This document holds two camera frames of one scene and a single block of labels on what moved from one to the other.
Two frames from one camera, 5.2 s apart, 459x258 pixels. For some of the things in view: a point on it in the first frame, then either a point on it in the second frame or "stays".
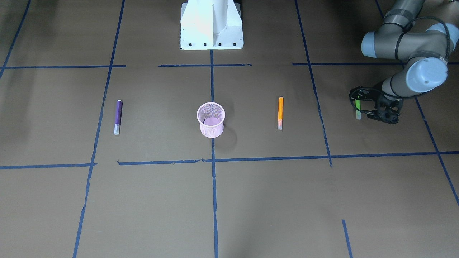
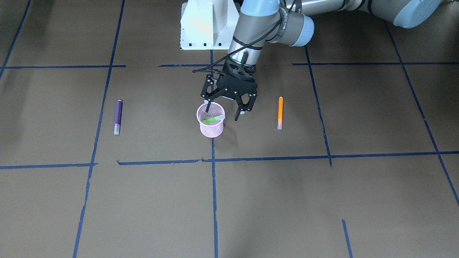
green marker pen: [358, 110] -> [213, 119]
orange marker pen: [280, 113] stays
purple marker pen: [118, 117] stays
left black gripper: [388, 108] -> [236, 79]
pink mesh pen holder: [211, 115] stays
